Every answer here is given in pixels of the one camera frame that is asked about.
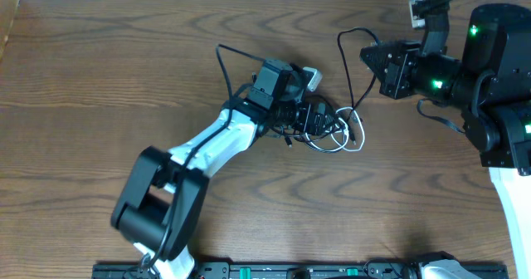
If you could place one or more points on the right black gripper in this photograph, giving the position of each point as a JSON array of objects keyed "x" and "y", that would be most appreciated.
[{"x": 394, "y": 80}]

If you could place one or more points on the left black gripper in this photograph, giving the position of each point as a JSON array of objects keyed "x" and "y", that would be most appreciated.
[{"x": 317, "y": 119}]

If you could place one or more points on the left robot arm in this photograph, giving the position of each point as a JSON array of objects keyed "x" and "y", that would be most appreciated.
[{"x": 159, "y": 207}]

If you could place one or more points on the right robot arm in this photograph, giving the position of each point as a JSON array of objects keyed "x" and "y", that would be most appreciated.
[{"x": 490, "y": 85}]

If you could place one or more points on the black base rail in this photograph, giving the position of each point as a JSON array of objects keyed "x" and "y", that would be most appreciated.
[{"x": 226, "y": 270}]

